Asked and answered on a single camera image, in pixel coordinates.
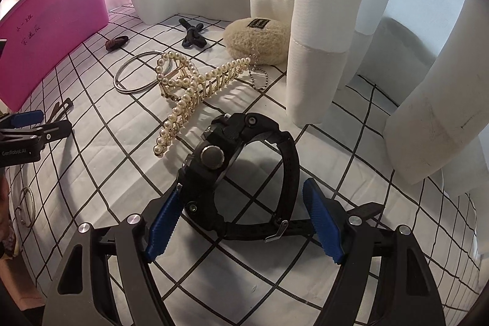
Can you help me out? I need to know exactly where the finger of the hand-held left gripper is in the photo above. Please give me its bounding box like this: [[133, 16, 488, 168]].
[[0, 119, 73, 150], [0, 109, 44, 130]]

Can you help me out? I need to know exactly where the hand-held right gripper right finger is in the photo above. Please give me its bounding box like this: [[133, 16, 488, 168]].
[[302, 179, 447, 326]]

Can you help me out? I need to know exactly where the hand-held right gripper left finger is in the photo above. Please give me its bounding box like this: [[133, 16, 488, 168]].
[[42, 184, 186, 326]]

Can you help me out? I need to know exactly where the black wrist watch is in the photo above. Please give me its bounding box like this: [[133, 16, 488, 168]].
[[176, 112, 382, 244]]

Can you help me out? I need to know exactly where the pink plastic bin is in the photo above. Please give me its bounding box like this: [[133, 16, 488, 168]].
[[0, 0, 109, 111]]

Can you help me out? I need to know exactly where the black knotted hair tie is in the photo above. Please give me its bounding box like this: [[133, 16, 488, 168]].
[[179, 18, 207, 49]]

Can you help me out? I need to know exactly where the white black grid cloth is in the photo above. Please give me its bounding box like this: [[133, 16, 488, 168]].
[[0, 5, 483, 326]]

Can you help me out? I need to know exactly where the silver bangle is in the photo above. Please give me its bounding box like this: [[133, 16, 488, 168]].
[[113, 50, 169, 95]]

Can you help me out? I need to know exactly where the pearl hair claw clip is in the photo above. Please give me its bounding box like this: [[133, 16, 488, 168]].
[[153, 52, 253, 159]]

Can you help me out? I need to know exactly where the white curtain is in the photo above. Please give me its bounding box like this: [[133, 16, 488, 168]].
[[115, 0, 489, 186]]

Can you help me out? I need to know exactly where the silver hoop ring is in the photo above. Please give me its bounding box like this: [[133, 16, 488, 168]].
[[16, 186, 37, 228]]

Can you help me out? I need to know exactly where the dark red hair tie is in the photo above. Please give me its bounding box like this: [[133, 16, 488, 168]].
[[105, 35, 130, 52]]

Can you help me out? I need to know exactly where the cream fluffy pouch with chain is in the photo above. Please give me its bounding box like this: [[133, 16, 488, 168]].
[[223, 16, 292, 92]]

